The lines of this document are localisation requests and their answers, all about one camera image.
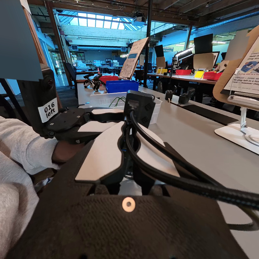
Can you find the ceiling projector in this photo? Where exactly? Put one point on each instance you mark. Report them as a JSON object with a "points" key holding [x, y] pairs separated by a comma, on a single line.
{"points": [[139, 20]]}

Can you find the wooden instruction board stand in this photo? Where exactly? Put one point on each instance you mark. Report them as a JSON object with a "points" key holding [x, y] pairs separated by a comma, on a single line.
{"points": [[133, 56]]}

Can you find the person's left hand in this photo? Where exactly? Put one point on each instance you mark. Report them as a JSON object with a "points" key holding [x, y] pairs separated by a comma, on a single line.
{"points": [[64, 151]]}

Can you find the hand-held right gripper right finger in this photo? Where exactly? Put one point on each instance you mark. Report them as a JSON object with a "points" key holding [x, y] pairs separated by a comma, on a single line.
{"points": [[155, 161]]}

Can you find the cardboard instruction board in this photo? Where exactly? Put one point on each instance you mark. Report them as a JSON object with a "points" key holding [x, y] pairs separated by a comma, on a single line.
{"points": [[246, 66]]}

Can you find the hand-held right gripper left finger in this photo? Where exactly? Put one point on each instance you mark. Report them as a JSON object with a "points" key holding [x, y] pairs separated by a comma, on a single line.
{"points": [[99, 155]]}

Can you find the clear plastic bin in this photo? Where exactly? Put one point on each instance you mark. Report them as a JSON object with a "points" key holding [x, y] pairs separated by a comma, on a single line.
{"points": [[101, 100]]}

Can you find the long work table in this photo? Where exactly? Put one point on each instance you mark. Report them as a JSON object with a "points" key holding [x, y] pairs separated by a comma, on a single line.
{"points": [[186, 76]]}

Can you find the person's left forearm grey sleeve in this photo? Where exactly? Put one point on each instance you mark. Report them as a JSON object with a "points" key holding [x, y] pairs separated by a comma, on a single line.
{"points": [[22, 147]]}

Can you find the black flat panel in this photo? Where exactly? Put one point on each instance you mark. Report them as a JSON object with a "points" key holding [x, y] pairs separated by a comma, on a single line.
{"points": [[203, 43], [159, 50]]}

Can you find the white board stand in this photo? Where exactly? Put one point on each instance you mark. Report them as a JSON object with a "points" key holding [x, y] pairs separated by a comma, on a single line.
{"points": [[228, 131]]}

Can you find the wooden post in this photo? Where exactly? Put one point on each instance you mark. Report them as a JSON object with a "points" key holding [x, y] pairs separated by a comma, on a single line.
{"points": [[34, 36]]}

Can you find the blue plastic bin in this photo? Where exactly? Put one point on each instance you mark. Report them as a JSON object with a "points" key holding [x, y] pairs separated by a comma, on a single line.
{"points": [[121, 87]]}

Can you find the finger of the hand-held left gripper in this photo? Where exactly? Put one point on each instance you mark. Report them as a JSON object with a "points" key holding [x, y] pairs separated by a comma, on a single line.
{"points": [[95, 127], [107, 111]]}

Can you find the grey desk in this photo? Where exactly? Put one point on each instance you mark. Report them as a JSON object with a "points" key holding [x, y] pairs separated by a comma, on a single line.
{"points": [[192, 141]]}

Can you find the black office chair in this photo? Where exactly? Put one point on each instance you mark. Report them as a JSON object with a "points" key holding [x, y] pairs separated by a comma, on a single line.
{"points": [[69, 72]]}

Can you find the black metal pole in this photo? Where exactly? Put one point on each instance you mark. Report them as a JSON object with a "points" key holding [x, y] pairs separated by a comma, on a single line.
{"points": [[149, 30]]}

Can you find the white light bar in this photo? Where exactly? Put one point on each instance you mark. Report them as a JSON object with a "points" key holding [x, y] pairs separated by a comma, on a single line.
{"points": [[184, 53]]}

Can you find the black charger block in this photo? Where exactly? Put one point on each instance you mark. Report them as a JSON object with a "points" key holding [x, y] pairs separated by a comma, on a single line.
{"points": [[186, 98]]}

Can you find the black USB hub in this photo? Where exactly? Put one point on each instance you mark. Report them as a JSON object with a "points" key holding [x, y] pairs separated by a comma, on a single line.
{"points": [[141, 103]]}

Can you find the person's grey sweater torso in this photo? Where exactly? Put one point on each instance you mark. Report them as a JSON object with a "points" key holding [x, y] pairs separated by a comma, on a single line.
{"points": [[16, 202]]}

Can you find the small black power adapter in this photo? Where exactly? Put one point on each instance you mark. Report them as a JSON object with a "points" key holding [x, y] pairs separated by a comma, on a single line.
{"points": [[170, 94]]}

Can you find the red plastic bin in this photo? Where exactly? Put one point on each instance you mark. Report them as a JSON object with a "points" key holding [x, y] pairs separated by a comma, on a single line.
{"points": [[183, 72], [109, 79], [212, 75]]}

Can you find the small cardboard panel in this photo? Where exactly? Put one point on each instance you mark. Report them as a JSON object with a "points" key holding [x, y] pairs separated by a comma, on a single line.
{"points": [[160, 61], [203, 60]]}

